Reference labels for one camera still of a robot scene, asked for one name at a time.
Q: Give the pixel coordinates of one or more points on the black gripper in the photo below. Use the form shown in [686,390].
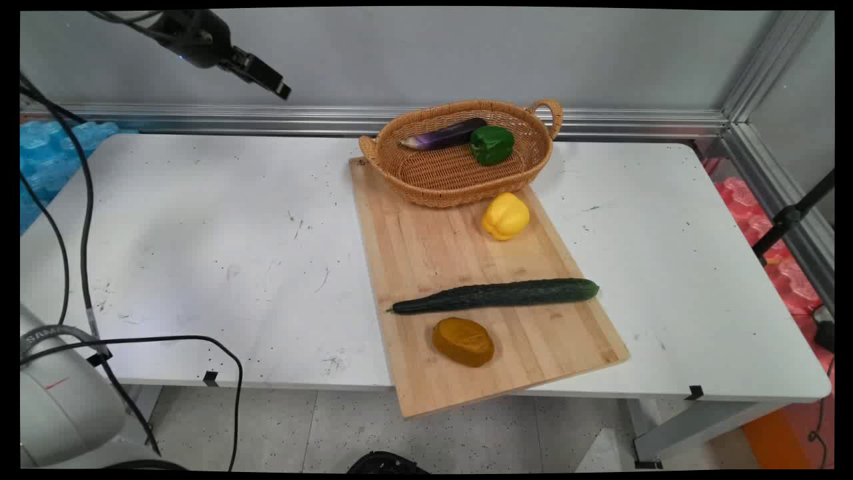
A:
[196,36]

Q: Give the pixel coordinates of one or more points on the brown-orange toy potato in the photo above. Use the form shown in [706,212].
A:
[463,341]

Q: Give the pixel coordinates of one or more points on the purple eggplant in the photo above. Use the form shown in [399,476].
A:
[443,135]

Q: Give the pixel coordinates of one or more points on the green bell pepper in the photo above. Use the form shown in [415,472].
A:
[492,144]

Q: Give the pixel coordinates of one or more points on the yellow bell pepper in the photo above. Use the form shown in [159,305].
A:
[506,215]

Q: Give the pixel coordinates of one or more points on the dark green cucumber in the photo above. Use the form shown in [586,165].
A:
[500,294]

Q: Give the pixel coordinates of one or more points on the wooden cutting board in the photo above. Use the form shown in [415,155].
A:
[466,380]

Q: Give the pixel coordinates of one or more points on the black round object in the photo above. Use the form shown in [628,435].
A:
[386,463]

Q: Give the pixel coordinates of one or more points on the black tripod stand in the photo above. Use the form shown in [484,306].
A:
[790,216]

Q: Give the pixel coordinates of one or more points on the red foam mat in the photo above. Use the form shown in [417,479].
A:
[786,266]

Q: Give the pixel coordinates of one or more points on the white table leg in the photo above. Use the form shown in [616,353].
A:
[700,426]

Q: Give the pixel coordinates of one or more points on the horizontal aluminium frame rail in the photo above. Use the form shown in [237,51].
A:
[266,118]

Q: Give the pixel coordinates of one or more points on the slanted aluminium frame post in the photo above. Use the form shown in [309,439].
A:
[780,120]

